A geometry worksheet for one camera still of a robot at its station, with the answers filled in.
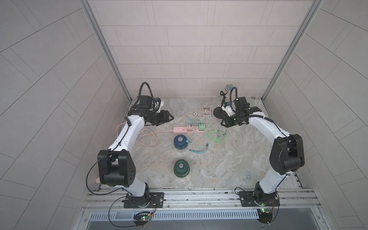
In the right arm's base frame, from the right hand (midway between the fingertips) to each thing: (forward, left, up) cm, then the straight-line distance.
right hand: (224, 120), depth 90 cm
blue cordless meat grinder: (-13, +28, 0) cm, 31 cm away
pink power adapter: (-1, +22, -5) cm, 23 cm away
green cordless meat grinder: (-28, +28, -1) cm, 39 cm away
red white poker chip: (+16, +17, -10) cm, 25 cm away
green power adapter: (-1, +14, -5) cm, 15 cm away
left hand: (-1, +32, +9) cm, 33 cm away
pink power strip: (0, +27, -8) cm, 28 cm away
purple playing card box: (+15, +9, -8) cm, 19 cm away
